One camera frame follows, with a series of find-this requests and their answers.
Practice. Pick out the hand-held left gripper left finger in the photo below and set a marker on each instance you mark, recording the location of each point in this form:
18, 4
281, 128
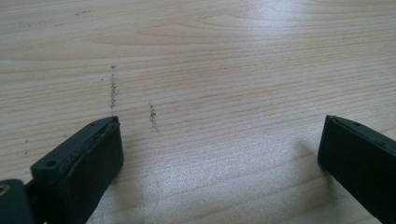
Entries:
77, 174

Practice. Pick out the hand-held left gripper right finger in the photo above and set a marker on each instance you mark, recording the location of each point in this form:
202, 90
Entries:
361, 161

